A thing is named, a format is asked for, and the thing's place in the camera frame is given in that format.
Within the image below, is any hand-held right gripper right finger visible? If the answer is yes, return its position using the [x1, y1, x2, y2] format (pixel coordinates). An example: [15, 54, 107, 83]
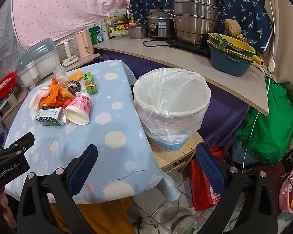
[195, 143, 277, 234]

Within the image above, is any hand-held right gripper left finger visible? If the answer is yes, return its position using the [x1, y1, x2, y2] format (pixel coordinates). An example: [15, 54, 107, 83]
[17, 144, 98, 234]

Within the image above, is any light blue waste bin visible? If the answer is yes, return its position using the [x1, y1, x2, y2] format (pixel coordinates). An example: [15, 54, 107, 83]
[133, 67, 212, 152]

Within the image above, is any orange plastic bag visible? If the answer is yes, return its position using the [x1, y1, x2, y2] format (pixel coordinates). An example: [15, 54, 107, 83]
[38, 77, 72, 110]

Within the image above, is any white plastic bin liner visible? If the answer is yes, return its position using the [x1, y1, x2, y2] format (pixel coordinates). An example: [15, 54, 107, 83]
[133, 67, 212, 145]

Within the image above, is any steel wool scrubber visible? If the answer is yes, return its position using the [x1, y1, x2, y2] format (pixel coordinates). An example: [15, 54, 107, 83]
[67, 80, 82, 94]

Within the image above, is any orange waffle cloth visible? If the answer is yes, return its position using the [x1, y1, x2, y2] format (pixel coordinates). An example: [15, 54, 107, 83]
[70, 69, 85, 81]

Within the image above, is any person's left hand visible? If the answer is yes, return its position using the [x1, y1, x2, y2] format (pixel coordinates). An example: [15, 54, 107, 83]
[0, 185, 17, 228]

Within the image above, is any red shopping bag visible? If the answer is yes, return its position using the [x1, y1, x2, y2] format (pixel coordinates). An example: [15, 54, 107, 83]
[189, 147, 226, 211]

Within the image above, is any blue cloth bundle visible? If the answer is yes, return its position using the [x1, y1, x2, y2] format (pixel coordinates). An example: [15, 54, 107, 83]
[232, 136, 259, 164]

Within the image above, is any green foil packet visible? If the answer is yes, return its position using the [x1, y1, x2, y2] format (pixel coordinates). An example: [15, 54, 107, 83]
[35, 107, 65, 127]

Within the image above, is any white crumpled plastic bag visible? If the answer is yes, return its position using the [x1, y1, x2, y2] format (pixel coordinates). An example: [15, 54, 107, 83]
[29, 85, 52, 121]

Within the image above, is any mustard yellow cloth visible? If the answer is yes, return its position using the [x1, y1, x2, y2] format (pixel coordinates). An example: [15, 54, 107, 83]
[50, 196, 137, 234]

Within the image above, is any purple cloth skirt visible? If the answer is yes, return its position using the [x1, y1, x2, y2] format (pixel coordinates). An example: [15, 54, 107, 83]
[98, 49, 251, 149]

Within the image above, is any red plastic basin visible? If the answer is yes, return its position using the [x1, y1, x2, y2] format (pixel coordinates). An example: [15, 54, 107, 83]
[0, 72, 17, 99]

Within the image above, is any clear plastic bottle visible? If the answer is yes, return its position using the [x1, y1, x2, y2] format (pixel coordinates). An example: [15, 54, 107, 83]
[170, 207, 210, 234]

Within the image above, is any pink paper cup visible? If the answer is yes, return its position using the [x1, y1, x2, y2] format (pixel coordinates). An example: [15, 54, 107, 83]
[63, 94, 92, 126]

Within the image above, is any green plastic bag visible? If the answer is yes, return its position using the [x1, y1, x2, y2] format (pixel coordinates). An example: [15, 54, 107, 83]
[236, 78, 293, 165]

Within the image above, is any clear plastic bag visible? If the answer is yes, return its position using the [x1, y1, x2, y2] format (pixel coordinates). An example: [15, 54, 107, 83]
[55, 65, 70, 88]

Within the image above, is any pink plastic basket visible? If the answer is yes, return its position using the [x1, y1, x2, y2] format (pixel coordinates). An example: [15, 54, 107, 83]
[278, 169, 293, 215]

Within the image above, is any green tea box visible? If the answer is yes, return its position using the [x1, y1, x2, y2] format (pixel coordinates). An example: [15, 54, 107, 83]
[82, 71, 99, 94]

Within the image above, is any white dish rack with lid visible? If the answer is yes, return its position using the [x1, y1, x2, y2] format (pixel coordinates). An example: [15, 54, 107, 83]
[17, 38, 61, 88]

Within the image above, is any grey quilted cloth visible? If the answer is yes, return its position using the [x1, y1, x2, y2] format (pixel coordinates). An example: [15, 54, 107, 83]
[0, 0, 22, 83]

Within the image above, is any pink electric kettle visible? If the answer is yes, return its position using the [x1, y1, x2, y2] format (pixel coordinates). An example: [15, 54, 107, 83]
[74, 30, 94, 58]

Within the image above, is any black induction cooker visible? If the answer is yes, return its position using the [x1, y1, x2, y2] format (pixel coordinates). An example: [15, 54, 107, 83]
[166, 38, 212, 57]

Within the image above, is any green vegetable leaf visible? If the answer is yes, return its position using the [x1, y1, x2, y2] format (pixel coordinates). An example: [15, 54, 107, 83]
[211, 34, 229, 49]

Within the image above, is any green and white carton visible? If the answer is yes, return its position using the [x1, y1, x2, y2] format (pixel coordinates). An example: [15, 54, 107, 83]
[88, 26, 103, 45]

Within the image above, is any yellow-rimmed teal basin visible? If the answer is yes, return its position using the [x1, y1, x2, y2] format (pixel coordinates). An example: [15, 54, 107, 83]
[207, 32, 251, 47]

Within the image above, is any pink dotted sheet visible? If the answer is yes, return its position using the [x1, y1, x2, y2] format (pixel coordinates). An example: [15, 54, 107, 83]
[11, 0, 137, 50]

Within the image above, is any row of condiment bottles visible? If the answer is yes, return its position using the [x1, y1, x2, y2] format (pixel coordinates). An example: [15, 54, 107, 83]
[100, 10, 137, 41]

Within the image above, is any brown loofah sponge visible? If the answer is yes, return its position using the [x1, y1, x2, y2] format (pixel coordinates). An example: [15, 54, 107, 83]
[224, 19, 243, 36]

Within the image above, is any steel steamer pot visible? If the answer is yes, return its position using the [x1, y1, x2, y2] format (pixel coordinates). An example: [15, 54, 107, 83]
[171, 0, 227, 45]

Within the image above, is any small lidded steel pot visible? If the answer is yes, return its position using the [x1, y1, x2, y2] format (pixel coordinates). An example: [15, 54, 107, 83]
[128, 21, 149, 40]

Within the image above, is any steel rice cooker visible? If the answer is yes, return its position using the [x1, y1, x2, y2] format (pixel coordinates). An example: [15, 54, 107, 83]
[146, 8, 180, 39]

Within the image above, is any white cardboard box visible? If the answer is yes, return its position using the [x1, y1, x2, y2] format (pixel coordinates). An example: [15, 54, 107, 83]
[109, 8, 129, 25]

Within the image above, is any beige cloth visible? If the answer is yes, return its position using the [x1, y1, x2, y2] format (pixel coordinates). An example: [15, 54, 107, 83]
[264, 0, 293, 83]

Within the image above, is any navy floral cloth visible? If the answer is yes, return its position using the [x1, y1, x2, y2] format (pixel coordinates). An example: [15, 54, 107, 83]
[129, 0, 274, 54]

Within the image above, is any yellow strainer basket with handle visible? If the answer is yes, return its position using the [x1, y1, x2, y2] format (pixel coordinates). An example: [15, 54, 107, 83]
[207, 39, 265, 66]

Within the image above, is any white cable with switch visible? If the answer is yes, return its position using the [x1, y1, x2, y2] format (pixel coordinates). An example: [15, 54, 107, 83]
[243, 0, 276, 173]

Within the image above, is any black power cable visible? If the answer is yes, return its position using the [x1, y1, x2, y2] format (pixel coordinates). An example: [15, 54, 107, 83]
[143, 39, 176, 47]

